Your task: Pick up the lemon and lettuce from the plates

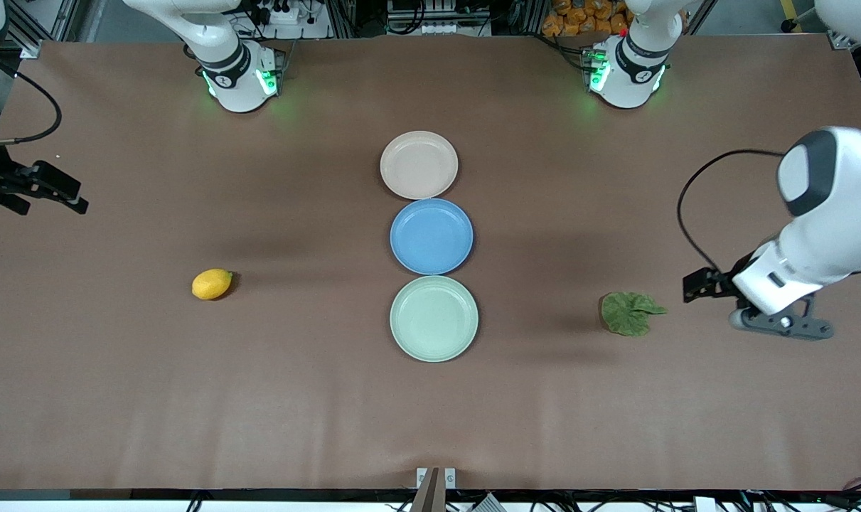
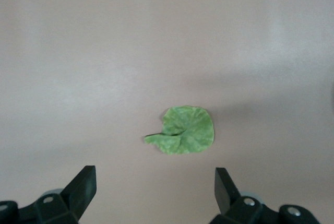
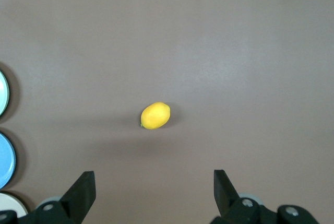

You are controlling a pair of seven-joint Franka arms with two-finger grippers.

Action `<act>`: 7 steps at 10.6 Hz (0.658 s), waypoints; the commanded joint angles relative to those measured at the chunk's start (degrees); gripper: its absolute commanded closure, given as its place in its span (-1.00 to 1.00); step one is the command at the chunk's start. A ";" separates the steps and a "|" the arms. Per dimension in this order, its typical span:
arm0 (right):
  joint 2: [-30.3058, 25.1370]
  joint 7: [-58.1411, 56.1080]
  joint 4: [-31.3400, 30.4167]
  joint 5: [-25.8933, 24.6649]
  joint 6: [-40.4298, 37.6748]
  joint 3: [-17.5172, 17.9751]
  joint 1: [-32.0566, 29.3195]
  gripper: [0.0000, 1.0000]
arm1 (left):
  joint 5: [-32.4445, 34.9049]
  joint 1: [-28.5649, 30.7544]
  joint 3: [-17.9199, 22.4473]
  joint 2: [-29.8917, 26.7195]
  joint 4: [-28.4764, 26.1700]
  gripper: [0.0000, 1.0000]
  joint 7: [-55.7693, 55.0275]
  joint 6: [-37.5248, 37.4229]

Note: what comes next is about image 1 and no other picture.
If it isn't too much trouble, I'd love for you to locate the yellow lemon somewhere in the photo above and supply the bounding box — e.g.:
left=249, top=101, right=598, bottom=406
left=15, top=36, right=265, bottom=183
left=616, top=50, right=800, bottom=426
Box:
left=191, top=268, right=234, bottom=301

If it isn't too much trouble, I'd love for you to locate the pale green plate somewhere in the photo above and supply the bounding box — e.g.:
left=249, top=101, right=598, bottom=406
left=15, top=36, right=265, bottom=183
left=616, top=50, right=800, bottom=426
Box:
left=390, top=276, right=479, bottom=363

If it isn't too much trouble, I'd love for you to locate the white power strip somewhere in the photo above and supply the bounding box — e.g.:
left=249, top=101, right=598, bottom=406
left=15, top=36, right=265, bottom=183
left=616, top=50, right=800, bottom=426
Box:
left=249, top=0, right=331, bottom=41

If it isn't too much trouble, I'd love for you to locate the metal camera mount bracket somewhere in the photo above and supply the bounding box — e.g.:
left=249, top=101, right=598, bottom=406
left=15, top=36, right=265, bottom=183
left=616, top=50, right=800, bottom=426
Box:
left=410, top=466, right=457, bottom=512

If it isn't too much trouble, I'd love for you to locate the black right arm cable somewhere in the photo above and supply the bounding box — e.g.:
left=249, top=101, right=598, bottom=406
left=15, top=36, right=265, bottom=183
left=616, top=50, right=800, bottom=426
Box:
left=0, top=57, right=63, bottom=146

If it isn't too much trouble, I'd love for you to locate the green lettuce leaf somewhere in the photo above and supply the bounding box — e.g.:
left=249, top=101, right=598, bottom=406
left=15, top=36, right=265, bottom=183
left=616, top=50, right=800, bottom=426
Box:
left=601, top=292, right=668, bottom=337

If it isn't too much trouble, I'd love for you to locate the electronics rack unit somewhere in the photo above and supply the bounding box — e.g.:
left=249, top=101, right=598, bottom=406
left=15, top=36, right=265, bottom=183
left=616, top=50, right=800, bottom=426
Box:
left=386, top=0, right=492, bottom=36

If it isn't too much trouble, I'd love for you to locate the blue plate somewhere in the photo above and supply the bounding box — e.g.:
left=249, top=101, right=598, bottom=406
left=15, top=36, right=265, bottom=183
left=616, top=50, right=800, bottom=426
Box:
left=390, top=198, right=475, bottom=276

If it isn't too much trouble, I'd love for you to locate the aluminium frame profile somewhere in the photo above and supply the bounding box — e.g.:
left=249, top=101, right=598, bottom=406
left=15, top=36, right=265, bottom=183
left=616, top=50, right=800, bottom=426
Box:
left=4, top=0, right=82, bottom=59
left=827, top=0, right=861, bottom=50

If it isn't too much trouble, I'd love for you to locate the beige plate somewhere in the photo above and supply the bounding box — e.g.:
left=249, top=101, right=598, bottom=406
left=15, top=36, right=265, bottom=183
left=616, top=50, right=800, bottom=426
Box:
left=380, top=131, right=459, bottom=201

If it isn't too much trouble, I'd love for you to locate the bag of oranges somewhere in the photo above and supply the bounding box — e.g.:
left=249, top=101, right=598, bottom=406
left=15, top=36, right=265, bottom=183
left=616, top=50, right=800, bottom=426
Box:
left=542, top=0, right=631, bottom=38

